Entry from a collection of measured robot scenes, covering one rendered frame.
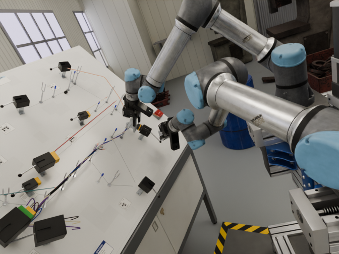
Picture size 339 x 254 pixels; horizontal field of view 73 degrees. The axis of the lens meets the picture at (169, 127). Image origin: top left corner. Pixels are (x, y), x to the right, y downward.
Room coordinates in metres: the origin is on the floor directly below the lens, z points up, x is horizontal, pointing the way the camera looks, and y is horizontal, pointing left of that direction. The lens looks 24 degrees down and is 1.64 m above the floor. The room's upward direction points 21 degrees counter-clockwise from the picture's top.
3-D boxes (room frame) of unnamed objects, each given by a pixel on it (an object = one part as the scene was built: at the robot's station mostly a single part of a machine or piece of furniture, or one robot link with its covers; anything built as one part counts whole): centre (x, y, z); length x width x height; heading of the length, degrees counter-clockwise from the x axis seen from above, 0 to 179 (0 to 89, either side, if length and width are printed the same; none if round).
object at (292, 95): (0.85, -0.53, 1.21); 0.15 x 0.15 x 0.10
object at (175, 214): (1.19, 0.09, 0.60); 0.55 x 0.03 x 0.39; 146
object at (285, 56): (0.85, -0.53, 1.33); 0.13 x 0.12 x 0.14; 166
